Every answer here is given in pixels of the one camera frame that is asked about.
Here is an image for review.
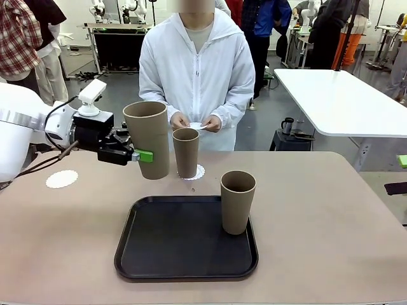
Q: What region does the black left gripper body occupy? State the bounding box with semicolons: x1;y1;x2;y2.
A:
73;111;114;149

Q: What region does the tall brown cup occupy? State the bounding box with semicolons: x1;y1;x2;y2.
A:
172;128;200;179
220;170;257;236
122;101;170;180

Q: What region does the person's left forearm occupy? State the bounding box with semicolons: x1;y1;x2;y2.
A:
211;93;256;123

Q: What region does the person's right hand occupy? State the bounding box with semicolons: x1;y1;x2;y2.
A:
170;112;191;130

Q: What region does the person's left hand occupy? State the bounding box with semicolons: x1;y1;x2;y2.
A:
202;114;223;133

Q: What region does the person in black vest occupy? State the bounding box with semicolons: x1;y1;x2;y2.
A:
24;0;69;107

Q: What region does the large white table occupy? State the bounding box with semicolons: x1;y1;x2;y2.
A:
273;68;407;172

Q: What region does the workbench with black panel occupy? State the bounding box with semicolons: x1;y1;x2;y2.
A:
84;21;153;74

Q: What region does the person in grey trousers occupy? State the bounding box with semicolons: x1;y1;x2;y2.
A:
386;41;407;104

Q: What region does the person in white jacket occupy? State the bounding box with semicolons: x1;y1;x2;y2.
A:
138;0;256;152

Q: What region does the black plastic tray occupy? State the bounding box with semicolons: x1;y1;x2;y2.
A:
113;195;260;282

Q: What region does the black step stool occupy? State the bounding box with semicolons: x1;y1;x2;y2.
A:
269;128;315;151

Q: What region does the small white background robot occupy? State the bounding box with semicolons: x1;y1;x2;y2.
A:
90;0;106;23
120;0;148;24

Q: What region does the black steel travel mug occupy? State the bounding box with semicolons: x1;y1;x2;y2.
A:
281;116;295;135

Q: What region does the person in plaid shirt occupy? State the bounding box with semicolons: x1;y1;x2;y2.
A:
0;0;44;96

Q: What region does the person in orange trousers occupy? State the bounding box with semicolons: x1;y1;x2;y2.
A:
333;0;371;66

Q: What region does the white background desk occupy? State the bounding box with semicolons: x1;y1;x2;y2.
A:
365;24;407;69

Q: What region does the black stand pole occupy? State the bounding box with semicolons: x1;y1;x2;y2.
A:
332;0;362;71

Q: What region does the person in dark coat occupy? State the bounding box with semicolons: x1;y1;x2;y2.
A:
307;0;350;69

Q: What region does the person in red top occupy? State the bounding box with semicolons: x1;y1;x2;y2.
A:
227;0;245;29

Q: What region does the person in blue jacket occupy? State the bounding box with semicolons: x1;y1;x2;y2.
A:
240;0;293;111

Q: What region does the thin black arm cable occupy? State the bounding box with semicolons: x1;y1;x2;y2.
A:
0;95;80;190

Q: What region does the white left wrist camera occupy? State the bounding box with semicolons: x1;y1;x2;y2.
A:
78;78;107;117

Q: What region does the black cable pile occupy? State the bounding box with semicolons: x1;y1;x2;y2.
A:
74;70;107;83

